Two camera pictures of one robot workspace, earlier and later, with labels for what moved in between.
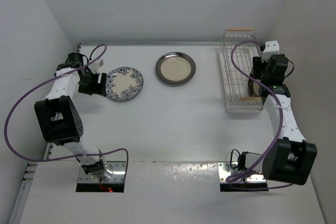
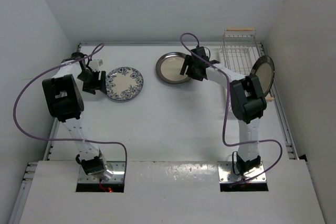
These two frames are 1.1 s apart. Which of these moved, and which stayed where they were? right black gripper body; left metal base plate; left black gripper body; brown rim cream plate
Moved: right black gripper body
Stayed: left metal base plate; brown rim cream plate; left black gripper body
